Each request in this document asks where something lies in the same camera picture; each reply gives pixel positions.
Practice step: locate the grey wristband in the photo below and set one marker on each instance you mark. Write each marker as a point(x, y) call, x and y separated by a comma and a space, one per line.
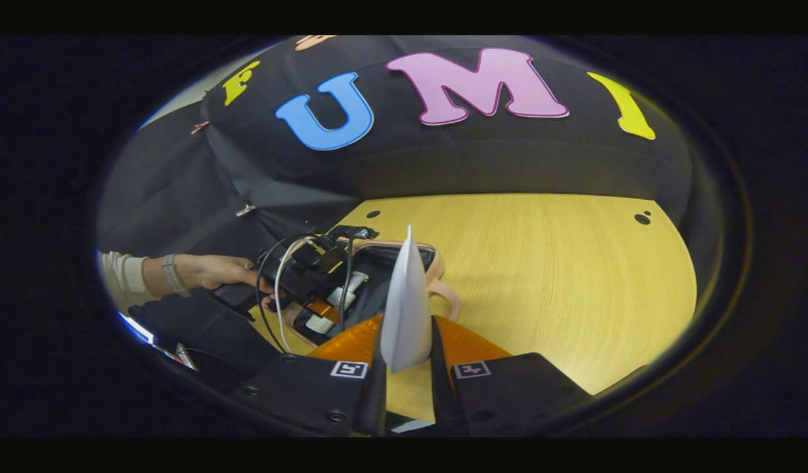
point(173, 276)

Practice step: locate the white squeeze tube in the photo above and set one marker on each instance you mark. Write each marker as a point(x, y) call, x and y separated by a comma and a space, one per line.
point(405, 315)

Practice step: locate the copper cloth clip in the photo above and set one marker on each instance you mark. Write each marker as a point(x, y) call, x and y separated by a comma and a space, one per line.
point(199, 127)

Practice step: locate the small metal clip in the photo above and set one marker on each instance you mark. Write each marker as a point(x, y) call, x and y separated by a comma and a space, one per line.
point(245, 210)

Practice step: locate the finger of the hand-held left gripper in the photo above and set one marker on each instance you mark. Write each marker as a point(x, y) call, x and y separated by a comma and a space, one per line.
point(325, 310)

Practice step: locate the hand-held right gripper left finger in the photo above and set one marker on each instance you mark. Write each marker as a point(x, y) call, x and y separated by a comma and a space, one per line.
point(312, 387)

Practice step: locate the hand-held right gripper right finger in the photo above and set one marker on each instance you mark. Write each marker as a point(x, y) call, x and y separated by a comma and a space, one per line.
point(509, 394)

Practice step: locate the pink suitcase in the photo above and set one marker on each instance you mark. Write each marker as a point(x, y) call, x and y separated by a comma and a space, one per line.
point(378, 263)

